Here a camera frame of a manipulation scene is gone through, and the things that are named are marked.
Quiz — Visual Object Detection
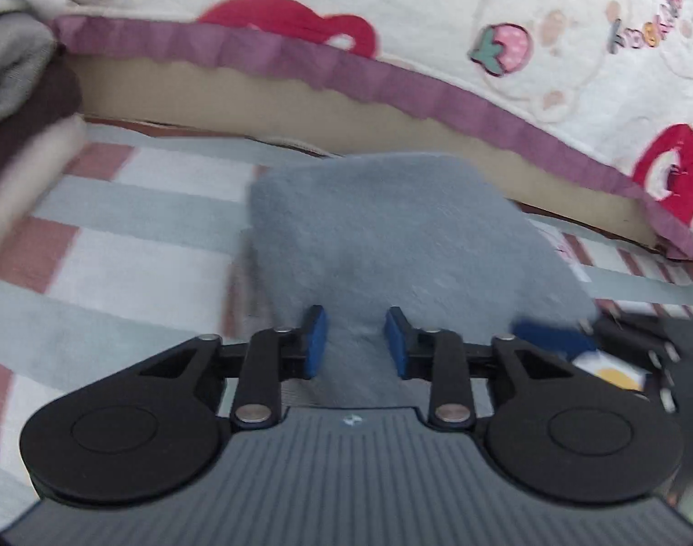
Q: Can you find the grey hoodie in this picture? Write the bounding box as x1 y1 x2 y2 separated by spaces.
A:
241 151 598 407

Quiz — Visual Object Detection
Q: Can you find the white bear-print bedspread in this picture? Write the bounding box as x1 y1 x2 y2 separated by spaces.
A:
51 0 693 263

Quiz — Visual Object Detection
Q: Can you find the dark brown folded garment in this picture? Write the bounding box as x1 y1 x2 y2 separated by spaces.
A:
0 62 86 194

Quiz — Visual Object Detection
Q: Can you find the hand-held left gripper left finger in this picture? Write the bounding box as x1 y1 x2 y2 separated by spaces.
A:
138 304 329 430

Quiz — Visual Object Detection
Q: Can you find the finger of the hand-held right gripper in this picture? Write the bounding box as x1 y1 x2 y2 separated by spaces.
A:
511 318 598 354

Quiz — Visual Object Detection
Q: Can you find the checkered rug with dog print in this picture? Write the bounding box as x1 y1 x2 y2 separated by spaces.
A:
0 116 693 524

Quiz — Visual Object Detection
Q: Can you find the cream folded garment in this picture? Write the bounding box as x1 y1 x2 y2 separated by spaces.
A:
0 116 88 291

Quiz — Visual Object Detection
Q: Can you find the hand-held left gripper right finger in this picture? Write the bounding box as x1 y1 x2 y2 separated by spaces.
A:
384 306 578 432

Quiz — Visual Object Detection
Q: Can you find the beige mattress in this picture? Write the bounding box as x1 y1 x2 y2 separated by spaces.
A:
67 54 666 251

